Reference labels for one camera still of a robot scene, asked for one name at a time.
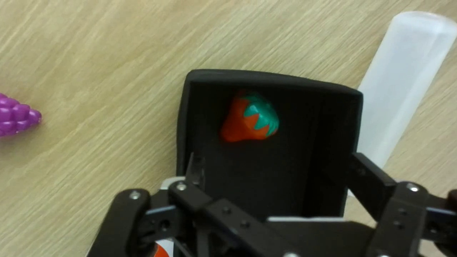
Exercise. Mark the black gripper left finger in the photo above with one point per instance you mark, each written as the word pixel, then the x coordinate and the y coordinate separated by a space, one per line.
pixel 195 170

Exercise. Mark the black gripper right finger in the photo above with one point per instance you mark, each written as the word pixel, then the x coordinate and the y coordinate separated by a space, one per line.
pixel 370 184

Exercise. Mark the black rectangular box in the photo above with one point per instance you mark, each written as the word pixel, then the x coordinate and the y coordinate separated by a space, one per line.
pixel 295 171

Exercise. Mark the red toy strawberry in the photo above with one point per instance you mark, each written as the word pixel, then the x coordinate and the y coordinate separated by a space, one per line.
pixel 250 117

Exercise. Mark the purple toy grapes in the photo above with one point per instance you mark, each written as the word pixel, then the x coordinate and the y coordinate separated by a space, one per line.
pixel 15 117

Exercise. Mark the white triangular card box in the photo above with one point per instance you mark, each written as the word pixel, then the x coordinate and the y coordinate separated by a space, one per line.
pixel 165 247

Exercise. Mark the clear squeeze bottle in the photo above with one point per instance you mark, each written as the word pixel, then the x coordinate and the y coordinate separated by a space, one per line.
pixel 400 73

